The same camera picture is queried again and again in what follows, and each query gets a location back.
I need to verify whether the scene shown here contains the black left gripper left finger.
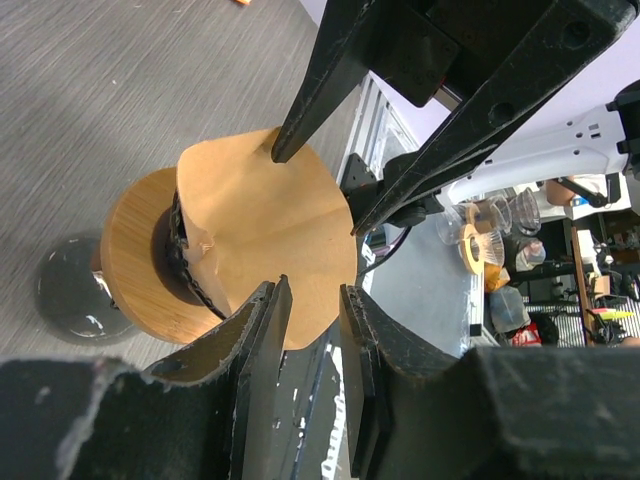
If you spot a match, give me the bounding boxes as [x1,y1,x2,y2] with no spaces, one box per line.
[1,278,292,479]

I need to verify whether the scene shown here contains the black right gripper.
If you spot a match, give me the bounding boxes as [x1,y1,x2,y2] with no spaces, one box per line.
[271,0,636,236]

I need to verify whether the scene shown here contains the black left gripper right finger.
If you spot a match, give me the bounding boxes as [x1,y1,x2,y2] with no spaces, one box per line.
[339,285,639,479]

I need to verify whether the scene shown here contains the blue ribbed glass dripper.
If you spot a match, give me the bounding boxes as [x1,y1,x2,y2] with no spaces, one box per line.
[165,191,228,320]

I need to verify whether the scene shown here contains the brown paper coffee filter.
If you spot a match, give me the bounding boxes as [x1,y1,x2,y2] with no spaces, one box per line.
[176,129,358,350]

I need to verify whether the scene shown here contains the wooden ring dripper holder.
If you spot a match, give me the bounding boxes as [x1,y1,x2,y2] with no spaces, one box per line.
[100,167,221,344]

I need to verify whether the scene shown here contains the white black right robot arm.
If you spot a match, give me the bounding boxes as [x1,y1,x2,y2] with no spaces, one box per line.
[271,1,639,236]

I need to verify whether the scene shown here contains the spare clear glass dripper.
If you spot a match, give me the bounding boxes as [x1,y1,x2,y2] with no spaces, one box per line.
[477,230,505,267]

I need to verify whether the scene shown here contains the dark glass dripper on floor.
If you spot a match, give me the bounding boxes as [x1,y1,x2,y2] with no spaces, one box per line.
[508,188,541,236]

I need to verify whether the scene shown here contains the glass coffee carafe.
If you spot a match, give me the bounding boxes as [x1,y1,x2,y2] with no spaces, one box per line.
[34,230,140,346]

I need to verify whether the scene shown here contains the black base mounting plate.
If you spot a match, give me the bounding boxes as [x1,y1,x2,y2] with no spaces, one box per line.
[266,323,351,479]

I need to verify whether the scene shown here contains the person in white shirt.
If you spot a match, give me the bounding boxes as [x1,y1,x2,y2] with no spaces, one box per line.
[542,174,631,220]

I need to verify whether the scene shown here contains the spare wooden ring holder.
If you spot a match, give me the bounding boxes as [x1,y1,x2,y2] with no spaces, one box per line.
[459,224,487,275]

